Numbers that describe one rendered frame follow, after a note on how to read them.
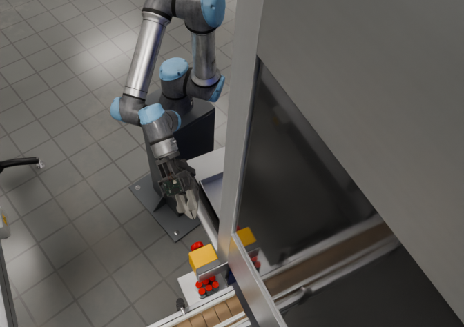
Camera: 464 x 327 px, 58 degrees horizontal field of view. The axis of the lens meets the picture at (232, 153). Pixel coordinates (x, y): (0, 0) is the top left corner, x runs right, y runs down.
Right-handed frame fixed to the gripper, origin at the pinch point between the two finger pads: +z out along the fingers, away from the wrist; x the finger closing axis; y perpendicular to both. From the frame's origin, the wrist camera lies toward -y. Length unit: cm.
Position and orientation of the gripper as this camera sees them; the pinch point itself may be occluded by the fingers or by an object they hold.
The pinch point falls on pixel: (193, 214)
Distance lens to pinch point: 129.9
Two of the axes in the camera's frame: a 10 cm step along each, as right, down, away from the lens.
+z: 3.5, 9.3, 0.7
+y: -2.8, 1.8, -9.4
